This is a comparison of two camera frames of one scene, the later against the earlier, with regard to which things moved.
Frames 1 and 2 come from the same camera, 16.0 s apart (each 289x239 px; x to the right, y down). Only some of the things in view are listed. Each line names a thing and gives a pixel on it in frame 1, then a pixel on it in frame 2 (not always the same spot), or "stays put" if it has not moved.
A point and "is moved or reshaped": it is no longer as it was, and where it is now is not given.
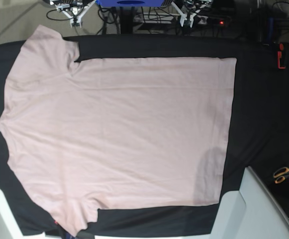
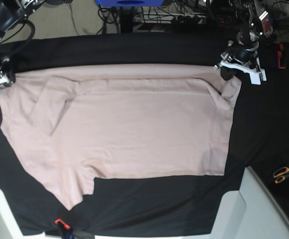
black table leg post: x=127 y=15 stays put
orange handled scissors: x=281 y=173 stays put
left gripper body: x=75 y=14 -> x=4 y=76
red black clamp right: x=281 y=61 stays put
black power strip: x=219 y=21 stays put
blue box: x=130 y=3 stays put
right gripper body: x=184 y=16 -> x=241 y=55
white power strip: x=165 y=19 stays put
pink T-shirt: x=115 y=133 is moved or reshaped
